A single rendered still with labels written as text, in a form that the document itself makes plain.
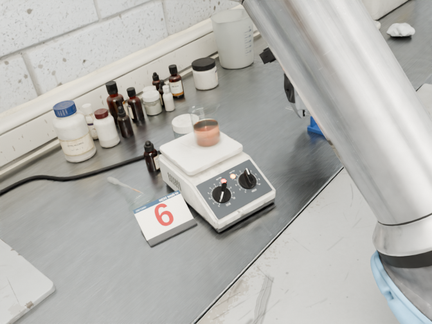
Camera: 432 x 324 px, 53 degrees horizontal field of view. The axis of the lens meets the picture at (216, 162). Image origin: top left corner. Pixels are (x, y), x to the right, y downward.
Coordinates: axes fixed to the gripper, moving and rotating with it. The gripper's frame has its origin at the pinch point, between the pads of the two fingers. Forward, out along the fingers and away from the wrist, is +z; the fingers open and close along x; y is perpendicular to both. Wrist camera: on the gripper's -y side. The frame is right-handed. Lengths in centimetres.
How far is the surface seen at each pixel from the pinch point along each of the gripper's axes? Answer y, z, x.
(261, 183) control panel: 10.7, -0.5, -26.5
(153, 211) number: -0.6, 0.3, -42.5
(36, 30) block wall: -50, -23, -32
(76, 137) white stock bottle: -32, -3, -39
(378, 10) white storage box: -20, 0, 73
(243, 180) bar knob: 8.9, -1.8, -28.9
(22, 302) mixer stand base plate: -3, 2, -67
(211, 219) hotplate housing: 9.2, 0.7, -37.7
